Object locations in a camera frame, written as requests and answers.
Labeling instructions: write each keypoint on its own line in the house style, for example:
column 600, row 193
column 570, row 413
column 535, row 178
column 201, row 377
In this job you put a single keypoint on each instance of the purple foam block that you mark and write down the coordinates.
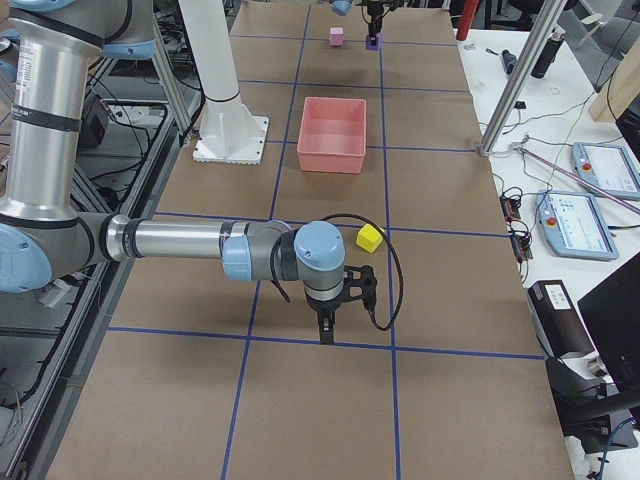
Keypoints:
column 374, row 43

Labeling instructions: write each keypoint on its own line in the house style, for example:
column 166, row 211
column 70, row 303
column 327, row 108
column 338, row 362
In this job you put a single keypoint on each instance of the far teach pendant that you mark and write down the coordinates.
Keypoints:
column 608, row 167

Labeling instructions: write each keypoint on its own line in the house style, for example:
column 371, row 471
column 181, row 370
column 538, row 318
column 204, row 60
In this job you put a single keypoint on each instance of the red fire extinguisher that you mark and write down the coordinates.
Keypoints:
column 466, row 19

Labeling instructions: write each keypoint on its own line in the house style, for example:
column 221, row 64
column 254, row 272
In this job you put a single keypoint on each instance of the small circuit board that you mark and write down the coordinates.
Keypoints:
column 518, row 231

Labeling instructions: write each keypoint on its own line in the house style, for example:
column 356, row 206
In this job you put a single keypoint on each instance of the aluminium frame post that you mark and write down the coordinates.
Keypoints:
column 536, row 40

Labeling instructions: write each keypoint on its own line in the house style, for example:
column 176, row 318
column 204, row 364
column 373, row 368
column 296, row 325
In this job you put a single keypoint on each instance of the metal rod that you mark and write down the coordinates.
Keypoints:
column 626, row 204

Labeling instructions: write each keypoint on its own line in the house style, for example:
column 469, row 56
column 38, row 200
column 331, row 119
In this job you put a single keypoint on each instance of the pink foam block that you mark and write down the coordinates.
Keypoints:
column 336, row 36

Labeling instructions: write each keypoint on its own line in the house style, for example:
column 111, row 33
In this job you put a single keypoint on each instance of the yellow foam block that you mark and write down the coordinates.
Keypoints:
column 368, row 238

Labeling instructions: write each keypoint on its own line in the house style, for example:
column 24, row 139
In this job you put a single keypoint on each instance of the black power box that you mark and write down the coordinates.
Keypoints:
column 94, row 122

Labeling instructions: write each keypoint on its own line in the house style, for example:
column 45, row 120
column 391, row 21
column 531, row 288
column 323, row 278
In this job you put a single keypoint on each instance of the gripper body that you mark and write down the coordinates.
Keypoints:
column 323, row 305
column 373, row 15

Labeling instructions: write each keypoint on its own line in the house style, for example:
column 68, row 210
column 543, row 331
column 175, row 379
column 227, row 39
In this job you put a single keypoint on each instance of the teach pendant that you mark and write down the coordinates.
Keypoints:
column 574, row 227
column 608, row 167

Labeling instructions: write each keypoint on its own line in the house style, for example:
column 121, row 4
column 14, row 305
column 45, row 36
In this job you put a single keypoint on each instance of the pink plastic bin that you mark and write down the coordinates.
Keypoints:
column 332, row 136

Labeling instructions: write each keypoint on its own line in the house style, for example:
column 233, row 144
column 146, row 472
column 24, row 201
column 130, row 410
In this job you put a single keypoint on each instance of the black water bottle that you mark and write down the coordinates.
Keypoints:
column 547, row 55

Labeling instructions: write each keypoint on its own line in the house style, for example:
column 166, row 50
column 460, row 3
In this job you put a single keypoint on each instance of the white camera pole base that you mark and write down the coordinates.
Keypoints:
column 228, row 132

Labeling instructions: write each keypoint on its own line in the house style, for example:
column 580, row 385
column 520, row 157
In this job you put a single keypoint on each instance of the black label printer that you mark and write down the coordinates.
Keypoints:
column 556, row 321

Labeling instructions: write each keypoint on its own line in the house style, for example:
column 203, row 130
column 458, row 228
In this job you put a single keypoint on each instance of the near teach pendant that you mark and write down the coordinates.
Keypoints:
column 574, row 227

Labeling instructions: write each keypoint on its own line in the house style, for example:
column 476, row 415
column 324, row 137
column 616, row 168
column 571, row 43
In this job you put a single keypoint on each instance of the black monitor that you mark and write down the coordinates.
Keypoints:
column 610, row 312

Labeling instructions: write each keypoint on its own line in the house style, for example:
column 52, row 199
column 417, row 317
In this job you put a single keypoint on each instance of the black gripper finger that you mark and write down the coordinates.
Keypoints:
column 374, row 23
column 326, row 327

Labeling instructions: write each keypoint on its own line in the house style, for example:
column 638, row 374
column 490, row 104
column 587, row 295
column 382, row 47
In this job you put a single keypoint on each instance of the blue black tool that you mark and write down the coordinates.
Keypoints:
column 509, row 61

